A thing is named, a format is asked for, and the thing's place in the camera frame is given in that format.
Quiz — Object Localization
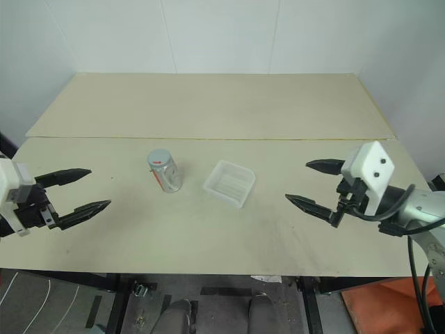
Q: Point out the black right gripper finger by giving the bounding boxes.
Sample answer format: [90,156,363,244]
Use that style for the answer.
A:
[305,158,347,177]
[284,193,344,230]

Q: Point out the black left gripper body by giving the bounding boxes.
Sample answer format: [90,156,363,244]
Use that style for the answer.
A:
[14,183,60,230]

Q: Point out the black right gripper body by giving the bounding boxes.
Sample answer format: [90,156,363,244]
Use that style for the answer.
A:
[334,176,369,218]

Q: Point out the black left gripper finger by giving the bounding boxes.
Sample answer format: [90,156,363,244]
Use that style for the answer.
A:
[34,168,92,191]
[51,199,113,232]

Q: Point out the white translucent plastic container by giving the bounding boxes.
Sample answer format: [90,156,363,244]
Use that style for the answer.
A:
[202,159,257,210]

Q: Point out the grey-blue jar lid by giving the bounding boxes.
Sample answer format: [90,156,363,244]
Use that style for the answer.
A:
[147,148,174,168]

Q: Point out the white paper scrap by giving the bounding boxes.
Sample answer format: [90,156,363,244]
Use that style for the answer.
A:
[250,274,283,284]

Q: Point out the dark device at table side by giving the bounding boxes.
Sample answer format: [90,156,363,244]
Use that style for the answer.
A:
[430,171,445,193]

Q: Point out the black floor tape strip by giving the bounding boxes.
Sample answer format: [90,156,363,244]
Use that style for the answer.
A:
[85,294,104,329]

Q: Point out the orange floor mat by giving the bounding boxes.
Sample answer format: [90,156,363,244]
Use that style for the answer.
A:
[340,277,445,334]

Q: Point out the dark rounded shape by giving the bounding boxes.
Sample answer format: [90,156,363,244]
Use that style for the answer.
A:
[162,298,193,334]

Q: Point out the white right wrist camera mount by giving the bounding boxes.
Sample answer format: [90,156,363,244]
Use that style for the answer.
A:
[340,140,396,217]

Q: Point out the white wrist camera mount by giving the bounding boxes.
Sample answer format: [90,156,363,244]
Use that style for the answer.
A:
[0,158,36,238]
[340,140,396,217]

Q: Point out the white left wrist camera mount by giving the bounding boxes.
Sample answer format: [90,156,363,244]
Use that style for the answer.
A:
[0,158,36,238]

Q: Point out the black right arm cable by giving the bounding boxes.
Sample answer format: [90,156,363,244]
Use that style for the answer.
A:
[349,183,439,334]

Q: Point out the white floor cable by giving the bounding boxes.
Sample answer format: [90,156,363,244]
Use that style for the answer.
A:
[0,271,81,334]

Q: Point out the black table frame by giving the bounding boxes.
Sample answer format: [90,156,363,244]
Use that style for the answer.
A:
[0,267,445,334]

